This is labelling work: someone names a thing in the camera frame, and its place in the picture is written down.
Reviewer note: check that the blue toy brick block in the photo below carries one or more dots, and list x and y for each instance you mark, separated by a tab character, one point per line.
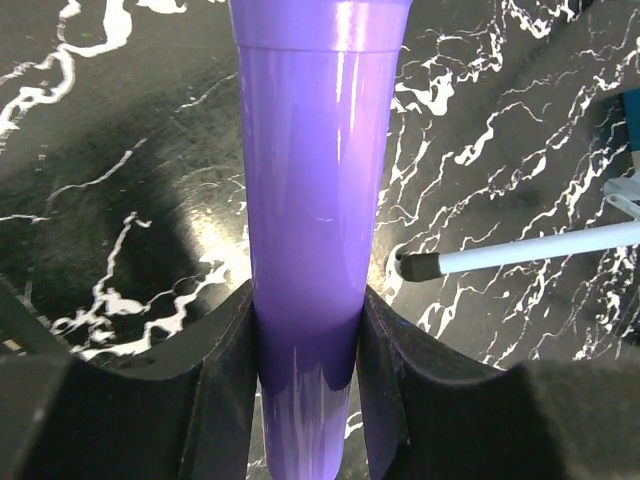
631	100

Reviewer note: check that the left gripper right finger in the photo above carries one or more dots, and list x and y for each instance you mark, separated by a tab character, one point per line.
430	412

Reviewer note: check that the light blue music stand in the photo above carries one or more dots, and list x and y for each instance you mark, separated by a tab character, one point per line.
622	193

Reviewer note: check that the purple toy microphone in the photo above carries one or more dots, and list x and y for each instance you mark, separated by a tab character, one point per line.
316	81

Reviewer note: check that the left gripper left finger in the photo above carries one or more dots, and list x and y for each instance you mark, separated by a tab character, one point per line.
180	410

